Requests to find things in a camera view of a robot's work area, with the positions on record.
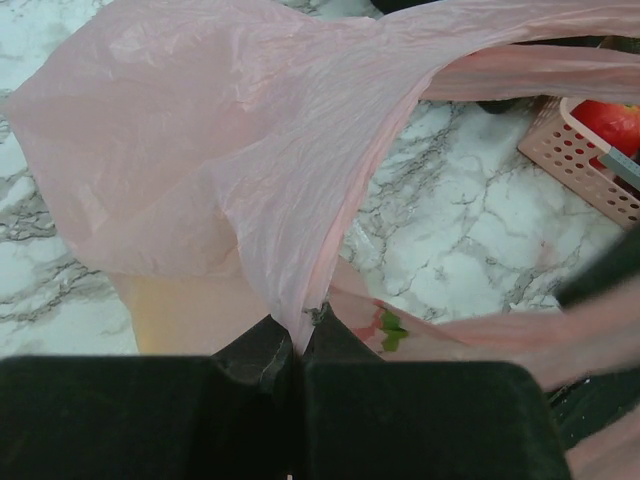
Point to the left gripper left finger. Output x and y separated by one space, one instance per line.
148 416

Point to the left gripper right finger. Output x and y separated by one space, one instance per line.
370 419

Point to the pink plastic bag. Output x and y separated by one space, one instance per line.
232 142

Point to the red fake apple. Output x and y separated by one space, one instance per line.
617 124

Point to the pink plastic basket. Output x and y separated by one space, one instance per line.
580 160

